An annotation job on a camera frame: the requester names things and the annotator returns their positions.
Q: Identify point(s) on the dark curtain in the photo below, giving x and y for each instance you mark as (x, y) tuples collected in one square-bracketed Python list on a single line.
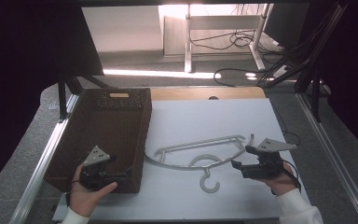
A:
[(354, 77), (28, 62)]

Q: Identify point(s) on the person's left hand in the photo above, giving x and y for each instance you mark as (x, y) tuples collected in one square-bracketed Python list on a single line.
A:
[(84, 199)]

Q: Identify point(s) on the white power strip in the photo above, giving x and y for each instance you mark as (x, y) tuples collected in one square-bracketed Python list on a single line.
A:
[(281, 72)]

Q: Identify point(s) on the grey clothes hanger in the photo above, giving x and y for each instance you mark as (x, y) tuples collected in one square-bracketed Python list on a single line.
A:
[(199, 144)]

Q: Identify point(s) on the white table sheet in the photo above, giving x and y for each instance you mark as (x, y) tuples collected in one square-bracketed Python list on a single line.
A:
[(205, 118)]

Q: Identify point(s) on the brown wicker basket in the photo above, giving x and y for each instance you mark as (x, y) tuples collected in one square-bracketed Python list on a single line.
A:
[(112, 124)]

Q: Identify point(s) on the person's right hand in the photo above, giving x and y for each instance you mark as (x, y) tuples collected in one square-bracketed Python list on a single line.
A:
[(281, 183)]

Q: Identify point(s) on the black metal stand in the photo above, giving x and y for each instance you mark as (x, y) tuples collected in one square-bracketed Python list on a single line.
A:
[(315, 62), (62, 96)]

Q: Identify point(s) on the aluminium rail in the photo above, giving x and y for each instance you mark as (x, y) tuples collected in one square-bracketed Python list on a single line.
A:
[(332, 155), (43, 161)]

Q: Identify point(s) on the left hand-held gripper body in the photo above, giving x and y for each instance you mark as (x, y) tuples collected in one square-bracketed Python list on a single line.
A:
[(95, 156)]

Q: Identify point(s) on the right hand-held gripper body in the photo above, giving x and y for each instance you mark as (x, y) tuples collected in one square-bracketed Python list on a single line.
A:
[(265, 166)]

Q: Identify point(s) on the white desk frame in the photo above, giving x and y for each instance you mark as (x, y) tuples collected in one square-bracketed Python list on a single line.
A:
[(223, 22)]

